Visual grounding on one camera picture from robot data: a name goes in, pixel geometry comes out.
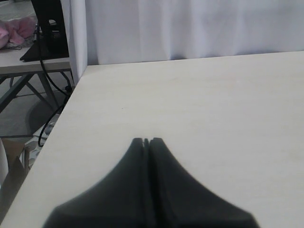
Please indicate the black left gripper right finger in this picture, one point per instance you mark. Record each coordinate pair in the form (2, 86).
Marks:
(180, 201)

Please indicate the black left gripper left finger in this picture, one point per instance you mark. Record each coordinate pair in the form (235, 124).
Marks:
(117, 201)

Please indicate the brown cardboard box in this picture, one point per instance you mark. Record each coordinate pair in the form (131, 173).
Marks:
(14, 163)

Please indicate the white curtain backdrop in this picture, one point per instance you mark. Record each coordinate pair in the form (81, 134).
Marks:
(127, 31)

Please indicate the black monitor stand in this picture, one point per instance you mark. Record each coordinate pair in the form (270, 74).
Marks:
(52, 42)

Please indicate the side table with metal legs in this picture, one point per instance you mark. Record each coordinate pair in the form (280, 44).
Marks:
(39, 76)

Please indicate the pink plush toy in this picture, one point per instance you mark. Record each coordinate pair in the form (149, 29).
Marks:
(16, 31)

